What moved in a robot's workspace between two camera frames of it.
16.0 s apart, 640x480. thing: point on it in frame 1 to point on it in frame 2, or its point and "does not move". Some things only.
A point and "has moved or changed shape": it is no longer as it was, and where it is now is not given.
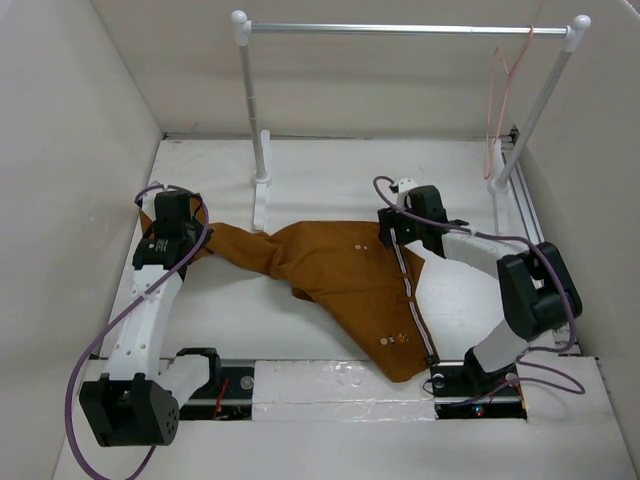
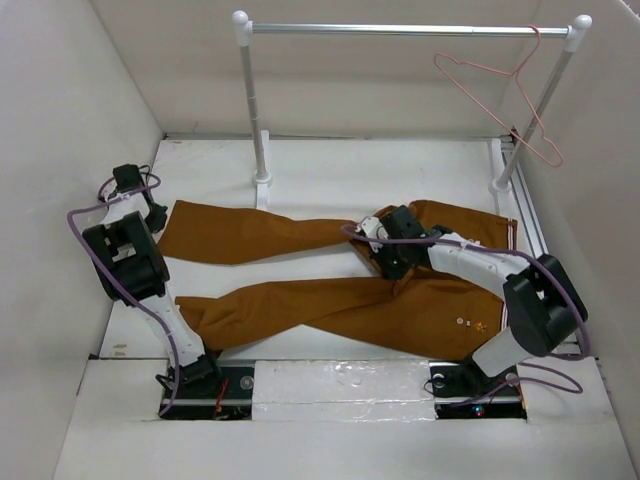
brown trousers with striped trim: x=365 y=291 has moved or changed shape
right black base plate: x=464 y=393 does not move
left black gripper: x=199 y=226 to x=158 y=222
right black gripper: x=387 y=219 to x=389 y=272
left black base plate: x=227 y=397 does not move
